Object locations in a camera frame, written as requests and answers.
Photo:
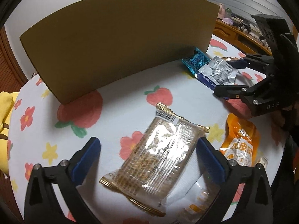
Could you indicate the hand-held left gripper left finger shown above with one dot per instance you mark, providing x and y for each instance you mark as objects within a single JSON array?
[{"x": 86, "y": 159}]

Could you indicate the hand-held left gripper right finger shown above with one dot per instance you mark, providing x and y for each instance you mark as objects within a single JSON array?
[{"x": 210, "y": 162}]

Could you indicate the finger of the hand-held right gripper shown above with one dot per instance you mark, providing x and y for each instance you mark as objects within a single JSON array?
[
  {"x": 233, "y": 92},
  {"x": 236, "y": 63}
]

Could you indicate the silver blue-edged snack packet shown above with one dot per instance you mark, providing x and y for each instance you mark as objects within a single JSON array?
[{"x": 216, "y": 73}]

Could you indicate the clear sesame bar packet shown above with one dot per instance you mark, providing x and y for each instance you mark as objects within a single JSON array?
[{"x": 158, "y": 158}]

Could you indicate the brown cardboard box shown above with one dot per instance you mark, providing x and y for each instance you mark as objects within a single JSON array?
[{"x": 116, "y": 44}]

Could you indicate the person's right hand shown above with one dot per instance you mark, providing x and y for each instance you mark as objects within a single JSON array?
[{"x": 279, "y": 119}]

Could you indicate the wooden cabinet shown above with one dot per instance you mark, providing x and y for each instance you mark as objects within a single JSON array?
[{"x": 236, "y": 36}]

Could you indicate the orange snack packet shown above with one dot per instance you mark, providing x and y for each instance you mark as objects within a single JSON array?
[{"x": 240, "y": 142}]

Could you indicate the black device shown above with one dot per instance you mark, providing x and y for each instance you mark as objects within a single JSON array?
[{"x": 244, "y": 26}]

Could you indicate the blue snack packet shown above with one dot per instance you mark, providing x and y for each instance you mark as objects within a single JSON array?
[{"x": 195, "y": 62}]

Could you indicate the white silver snack packet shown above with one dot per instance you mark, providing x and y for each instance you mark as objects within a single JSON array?
[{"x": 195, "y": 200}]

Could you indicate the purple cloth item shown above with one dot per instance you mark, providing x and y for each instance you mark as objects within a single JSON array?
[{"x": 227, "y": 19}]

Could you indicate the small white snack packet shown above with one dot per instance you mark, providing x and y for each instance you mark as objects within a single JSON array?
[{"x": 263, "y": 161}]

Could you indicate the pink kettle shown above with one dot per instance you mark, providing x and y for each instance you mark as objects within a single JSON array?
[{"x": 221, "y": 8}]

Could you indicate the yellow plush toy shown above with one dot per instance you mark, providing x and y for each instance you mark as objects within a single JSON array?
[{"x": 5, "y": 116}]

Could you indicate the brown slatted wardrobe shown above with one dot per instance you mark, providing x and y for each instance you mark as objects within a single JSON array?
[{"x": 8, "y": 58}]

